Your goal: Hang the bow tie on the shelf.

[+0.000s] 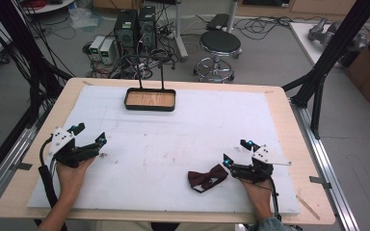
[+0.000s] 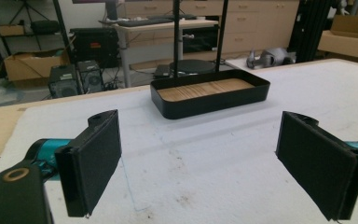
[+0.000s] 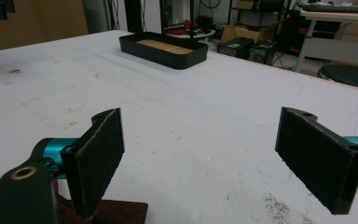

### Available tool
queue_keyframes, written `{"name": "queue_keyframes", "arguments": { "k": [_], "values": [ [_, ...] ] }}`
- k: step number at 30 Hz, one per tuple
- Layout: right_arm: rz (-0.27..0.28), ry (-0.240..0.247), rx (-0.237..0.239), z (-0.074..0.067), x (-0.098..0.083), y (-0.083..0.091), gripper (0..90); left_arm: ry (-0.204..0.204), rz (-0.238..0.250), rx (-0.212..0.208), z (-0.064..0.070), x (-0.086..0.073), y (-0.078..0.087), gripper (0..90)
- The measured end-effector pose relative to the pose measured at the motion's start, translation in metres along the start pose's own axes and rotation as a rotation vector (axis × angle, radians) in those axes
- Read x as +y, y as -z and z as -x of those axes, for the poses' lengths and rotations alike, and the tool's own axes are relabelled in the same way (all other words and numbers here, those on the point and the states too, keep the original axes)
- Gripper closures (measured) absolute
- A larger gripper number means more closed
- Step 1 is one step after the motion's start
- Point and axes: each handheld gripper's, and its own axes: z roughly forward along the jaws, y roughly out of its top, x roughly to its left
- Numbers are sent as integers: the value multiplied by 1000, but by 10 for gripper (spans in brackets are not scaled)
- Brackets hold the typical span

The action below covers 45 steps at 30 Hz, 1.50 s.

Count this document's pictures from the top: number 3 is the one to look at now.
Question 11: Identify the white desk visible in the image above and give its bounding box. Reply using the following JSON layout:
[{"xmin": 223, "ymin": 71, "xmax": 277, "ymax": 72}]
[{"xmin": 294, "ymin": 8, "xmax": 358, "ymax": 73}]

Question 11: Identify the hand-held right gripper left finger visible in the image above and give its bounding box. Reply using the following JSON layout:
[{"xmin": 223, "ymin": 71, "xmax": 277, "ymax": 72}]
[{"xmin": 61, "ymin": 107, "xmax": 126, "ymax": 219}]

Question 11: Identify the black round stool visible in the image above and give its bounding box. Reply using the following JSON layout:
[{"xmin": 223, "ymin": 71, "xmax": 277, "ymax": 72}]
[{"xmin": 316, "ymin": 63, "xmax": 358, "ymax": 92}]

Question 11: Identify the thin black stand pole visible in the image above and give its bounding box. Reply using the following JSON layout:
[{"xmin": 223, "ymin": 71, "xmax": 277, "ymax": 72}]
[{"xmin": 188, "ymin": 0, "xmax": 197, "ymax": 42}]

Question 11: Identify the red tool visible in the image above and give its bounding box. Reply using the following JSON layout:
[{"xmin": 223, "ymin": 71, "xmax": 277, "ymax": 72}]
[{"xmin": 169, "ymin": 19, "xmax": 200, "ymax": 36}]

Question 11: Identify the white round table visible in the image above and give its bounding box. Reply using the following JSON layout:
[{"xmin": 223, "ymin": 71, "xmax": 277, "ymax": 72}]
[{"xmin": 167, "ymin": 28, "xmax": 217, "ymax": 40}]

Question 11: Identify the open cardboard box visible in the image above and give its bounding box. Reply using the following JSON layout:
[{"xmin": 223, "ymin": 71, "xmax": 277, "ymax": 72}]
[{"xmin": 220, "ymin": 20, "xmax": 283, "ymax": 44}]

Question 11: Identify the dark red cloth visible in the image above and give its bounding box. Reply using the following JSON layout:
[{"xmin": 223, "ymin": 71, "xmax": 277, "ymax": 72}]
[{"xmin": 0, "ymin": 179, "xmax": 149, "ymax": 224}]

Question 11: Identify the brown board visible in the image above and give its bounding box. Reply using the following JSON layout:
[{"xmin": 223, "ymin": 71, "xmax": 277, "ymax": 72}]
[{"xmin": 0, "ymin": 0, "xmax": 90, "ymax": 53}]

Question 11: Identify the black tray with wooden bottom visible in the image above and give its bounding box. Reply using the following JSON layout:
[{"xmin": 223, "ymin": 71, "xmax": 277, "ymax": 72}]
[{"xmin": 118, "ymin": 31, "xmax": 209, "ymax": 71}]

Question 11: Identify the wide black post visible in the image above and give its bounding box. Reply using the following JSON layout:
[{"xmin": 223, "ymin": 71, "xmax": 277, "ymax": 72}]
[{"xmin": 123, "ymin": 0, "xmax": 145, "ymax": 35}]

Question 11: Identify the black box with green label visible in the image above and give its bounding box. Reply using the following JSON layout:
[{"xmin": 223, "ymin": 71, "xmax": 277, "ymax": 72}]
[{"xmin": 216, "ymin": 36, "xmax": 255, "ymax": 61}]

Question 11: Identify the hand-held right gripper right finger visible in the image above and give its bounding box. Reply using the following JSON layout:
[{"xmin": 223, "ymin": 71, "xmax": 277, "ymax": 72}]
[{"xmin": 274, "ymin": 106, "xmax": 358, "ymax": 216}]

